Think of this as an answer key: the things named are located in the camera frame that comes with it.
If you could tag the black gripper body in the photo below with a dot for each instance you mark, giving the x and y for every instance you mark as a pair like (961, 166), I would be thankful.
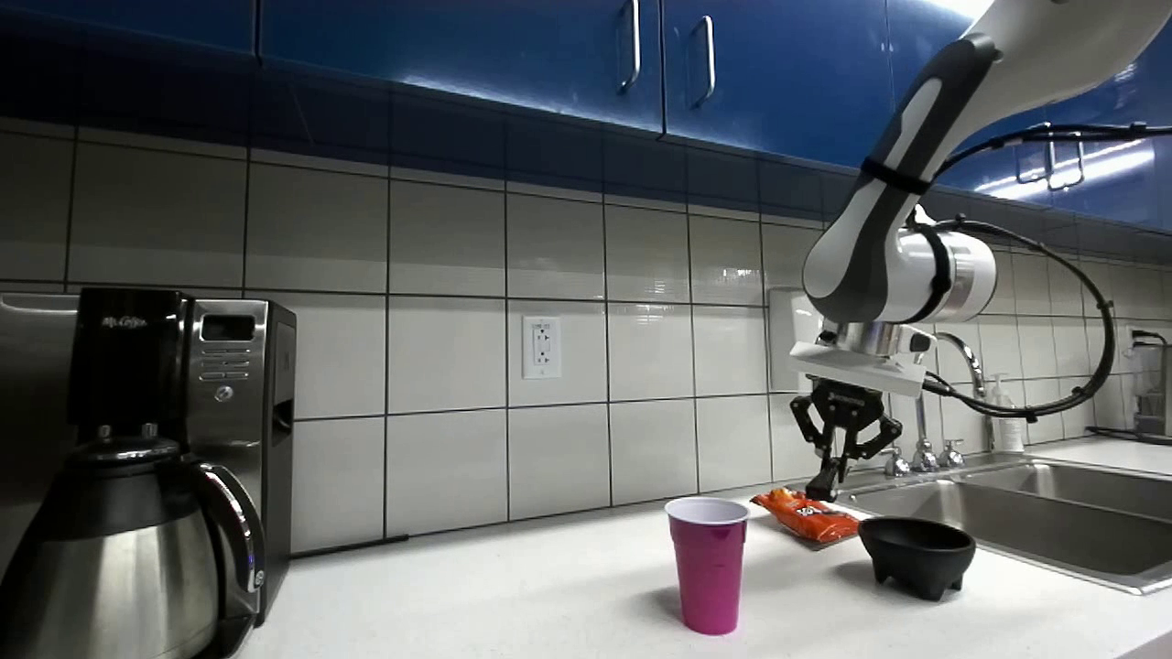
(848, 422)

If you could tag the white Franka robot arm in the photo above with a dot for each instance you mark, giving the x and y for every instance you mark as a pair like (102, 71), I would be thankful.
(892, 232)

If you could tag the black footed bowl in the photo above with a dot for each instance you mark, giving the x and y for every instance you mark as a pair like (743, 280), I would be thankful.
(915, 553)

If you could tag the orange chip bag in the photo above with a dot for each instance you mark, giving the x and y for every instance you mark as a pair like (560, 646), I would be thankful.
(812, 520)

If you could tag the chrome sink faucet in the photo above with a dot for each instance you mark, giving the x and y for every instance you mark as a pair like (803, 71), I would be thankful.
(972, 360)

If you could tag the purple plastic cup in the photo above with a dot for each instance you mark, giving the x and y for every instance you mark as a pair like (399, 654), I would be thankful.
(707, 572)

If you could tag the stainless steel double sink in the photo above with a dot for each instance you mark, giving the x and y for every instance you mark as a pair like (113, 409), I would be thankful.
(1074, 535)

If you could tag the clear pump soap bottle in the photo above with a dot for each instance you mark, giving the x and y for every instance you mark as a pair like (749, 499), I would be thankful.
(1155, 388)

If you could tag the black silver coffee maker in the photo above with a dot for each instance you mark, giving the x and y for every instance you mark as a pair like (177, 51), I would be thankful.
(231, 388)

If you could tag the stainless steel coffee carafe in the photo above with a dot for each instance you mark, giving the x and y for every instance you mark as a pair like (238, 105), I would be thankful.
(112, 572)

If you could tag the stainless steel appliance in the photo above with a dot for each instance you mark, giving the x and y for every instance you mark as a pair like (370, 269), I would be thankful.
(32, 405)

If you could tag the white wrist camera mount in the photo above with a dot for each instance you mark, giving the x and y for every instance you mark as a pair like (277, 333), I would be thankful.
(856, 366)

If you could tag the white wall power outlet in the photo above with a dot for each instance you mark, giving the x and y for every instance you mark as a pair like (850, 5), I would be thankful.
(543, 347)

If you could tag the blue wall cabinets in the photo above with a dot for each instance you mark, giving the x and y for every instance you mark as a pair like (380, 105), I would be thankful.
(427, 49)

